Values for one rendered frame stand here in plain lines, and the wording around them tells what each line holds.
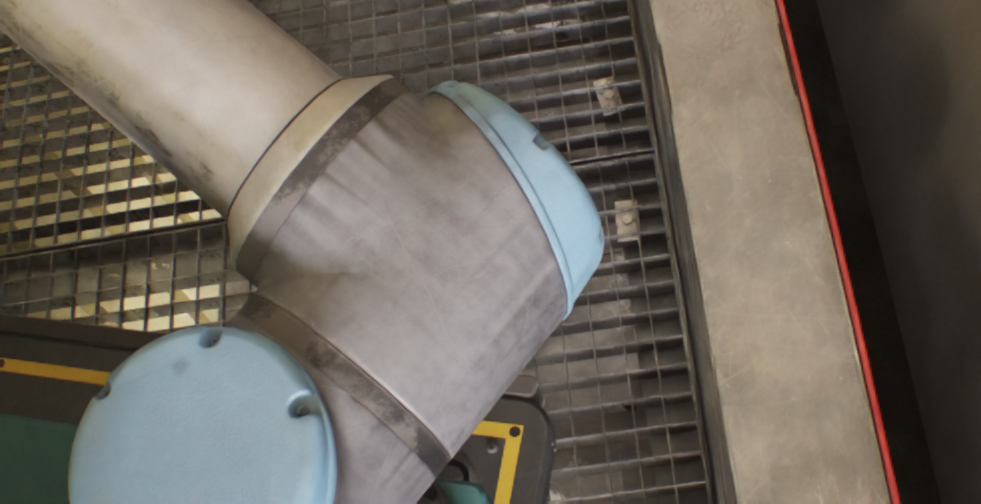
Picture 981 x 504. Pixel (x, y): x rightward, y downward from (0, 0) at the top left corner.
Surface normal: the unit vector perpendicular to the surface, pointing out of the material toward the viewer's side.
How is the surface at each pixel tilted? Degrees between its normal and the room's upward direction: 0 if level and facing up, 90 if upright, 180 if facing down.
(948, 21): 70
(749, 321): 1
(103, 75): 53
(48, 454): 0
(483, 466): 0
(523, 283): 58
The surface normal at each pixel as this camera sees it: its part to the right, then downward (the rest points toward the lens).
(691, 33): -0.17, -0.45
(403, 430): 0.58, 0.21
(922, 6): -0.99, 0.00
